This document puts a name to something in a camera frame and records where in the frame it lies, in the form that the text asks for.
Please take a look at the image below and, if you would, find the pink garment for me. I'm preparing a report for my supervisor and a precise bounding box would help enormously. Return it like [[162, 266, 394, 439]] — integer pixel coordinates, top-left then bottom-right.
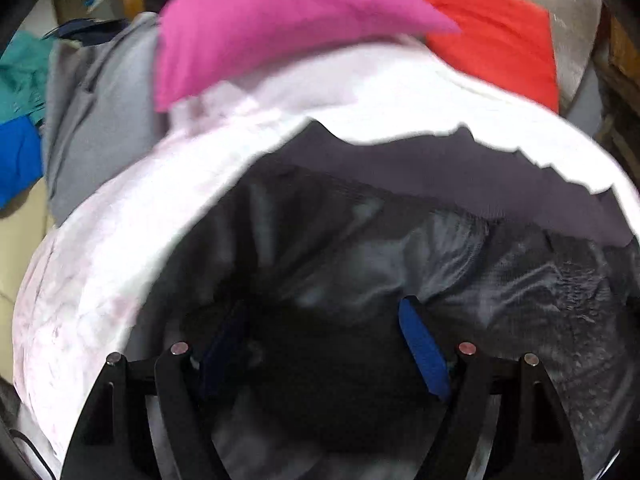
[[154, 0, 461, 113]]

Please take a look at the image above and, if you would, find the blue garment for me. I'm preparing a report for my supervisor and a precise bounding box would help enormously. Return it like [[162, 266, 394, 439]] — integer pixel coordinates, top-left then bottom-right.
[[0, 115, 46, 211]]

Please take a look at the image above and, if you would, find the grey garment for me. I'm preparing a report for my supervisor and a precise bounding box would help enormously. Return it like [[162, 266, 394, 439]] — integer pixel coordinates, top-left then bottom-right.
[[42, 12, 168, 228]]

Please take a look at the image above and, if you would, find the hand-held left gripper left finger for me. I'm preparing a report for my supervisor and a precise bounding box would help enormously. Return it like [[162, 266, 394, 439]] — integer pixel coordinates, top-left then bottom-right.
[[60, 300, 251, 480]]

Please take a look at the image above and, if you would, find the pale pink fluffy blanket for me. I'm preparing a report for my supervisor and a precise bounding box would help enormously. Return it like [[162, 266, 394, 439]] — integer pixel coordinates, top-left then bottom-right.
[[10, 40, 638, 466]]

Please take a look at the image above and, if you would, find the beige sofa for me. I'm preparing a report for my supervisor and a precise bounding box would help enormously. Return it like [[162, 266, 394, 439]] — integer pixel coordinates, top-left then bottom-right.
[[0, 180, 56, 311]]

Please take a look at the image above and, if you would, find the black cable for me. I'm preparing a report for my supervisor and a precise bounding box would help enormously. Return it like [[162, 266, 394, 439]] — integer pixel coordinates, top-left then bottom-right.
[[7, 427, 56, 480]]

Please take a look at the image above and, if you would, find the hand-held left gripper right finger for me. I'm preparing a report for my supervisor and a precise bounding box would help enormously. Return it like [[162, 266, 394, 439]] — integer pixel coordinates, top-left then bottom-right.
[[397, 296, 585, 480]]

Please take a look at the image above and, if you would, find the orange-red garment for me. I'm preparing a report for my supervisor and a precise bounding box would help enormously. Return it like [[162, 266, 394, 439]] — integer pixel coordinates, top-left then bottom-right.
[[417, 0, 561, 113]]

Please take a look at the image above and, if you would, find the teal garment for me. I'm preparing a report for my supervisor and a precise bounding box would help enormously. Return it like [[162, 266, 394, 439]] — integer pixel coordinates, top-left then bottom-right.
[[0, 30, 56, 126]]

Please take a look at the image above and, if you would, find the dark wooden cabinet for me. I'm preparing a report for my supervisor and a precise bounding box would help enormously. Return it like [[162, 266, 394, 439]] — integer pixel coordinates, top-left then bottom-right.
[[595, 5, 640, 171]]

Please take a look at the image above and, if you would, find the black garment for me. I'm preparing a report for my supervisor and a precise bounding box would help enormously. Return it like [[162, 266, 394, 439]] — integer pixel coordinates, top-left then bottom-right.
[[140, 120, 640, 480]]

